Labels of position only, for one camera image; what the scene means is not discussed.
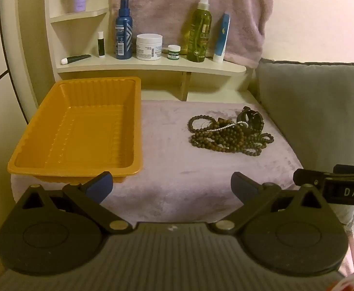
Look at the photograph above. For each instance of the black tube white cap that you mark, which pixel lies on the black tube white cap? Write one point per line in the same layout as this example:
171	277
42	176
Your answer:
76	58

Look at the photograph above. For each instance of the blue spray bottle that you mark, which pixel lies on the blue spray bottle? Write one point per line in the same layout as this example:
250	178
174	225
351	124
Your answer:
123	36

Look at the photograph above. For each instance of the grey cushion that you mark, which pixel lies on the grey cushion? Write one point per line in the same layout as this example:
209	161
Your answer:
310	103

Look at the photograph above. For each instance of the small green jar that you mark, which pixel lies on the small green jar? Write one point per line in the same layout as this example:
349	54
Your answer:
174	54

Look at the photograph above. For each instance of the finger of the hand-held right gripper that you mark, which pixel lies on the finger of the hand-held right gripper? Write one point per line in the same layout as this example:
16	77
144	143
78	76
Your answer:
310	177

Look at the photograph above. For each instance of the orange plastic tray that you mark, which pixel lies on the orange plastic tray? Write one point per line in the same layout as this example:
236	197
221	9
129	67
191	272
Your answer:
73	127

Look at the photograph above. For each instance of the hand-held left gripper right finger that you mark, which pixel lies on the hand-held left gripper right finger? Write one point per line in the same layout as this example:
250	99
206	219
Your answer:
243	185

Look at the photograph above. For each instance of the green spray bottle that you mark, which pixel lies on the green spray bottle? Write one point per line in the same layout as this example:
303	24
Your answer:
198	33

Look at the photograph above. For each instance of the white cream jar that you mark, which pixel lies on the white cream jar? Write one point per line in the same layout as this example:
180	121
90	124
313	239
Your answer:
149	48

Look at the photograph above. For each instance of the white pearl strand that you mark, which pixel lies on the white pearl strand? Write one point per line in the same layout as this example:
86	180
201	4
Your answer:
225	128

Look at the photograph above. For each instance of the hanging pink towel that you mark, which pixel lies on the hanging pink towel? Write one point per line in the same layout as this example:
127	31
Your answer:
164	3

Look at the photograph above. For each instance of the cream curved panel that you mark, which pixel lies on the cream curved panel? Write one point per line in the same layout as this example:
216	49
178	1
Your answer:
28	51

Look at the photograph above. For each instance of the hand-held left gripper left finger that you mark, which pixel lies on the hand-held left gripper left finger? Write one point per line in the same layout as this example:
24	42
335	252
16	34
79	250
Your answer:
99	185

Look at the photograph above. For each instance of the white wooden shelf unit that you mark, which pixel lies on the white wooden shelf unit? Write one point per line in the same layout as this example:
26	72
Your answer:
152	65

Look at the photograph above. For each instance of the blue and white tube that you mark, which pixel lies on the blue and white tube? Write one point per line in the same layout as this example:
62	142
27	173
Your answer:
221	36

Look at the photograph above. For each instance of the lip balm stick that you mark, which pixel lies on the lip balm stick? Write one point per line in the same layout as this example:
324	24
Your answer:
101	47

